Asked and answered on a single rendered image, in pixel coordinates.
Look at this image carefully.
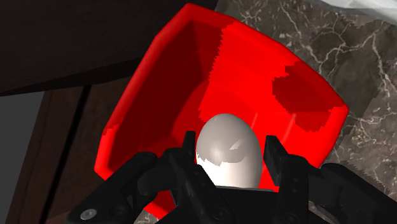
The dark wooden cabinet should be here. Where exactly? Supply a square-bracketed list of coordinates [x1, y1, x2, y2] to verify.
[0, 0, 224, 224]

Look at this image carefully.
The red bowl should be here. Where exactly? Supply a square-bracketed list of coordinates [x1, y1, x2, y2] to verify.
[94, 3, 350, 218]

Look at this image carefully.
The white egg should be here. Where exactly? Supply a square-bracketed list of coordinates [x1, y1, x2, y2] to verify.
[195, 113, 263, 189]

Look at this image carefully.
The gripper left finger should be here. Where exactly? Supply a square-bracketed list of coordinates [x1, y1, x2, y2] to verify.
[66, 130, 237, 224]

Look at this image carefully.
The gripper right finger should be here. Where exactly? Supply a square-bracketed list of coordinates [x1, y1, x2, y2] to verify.
[263, 134, 397, 224]

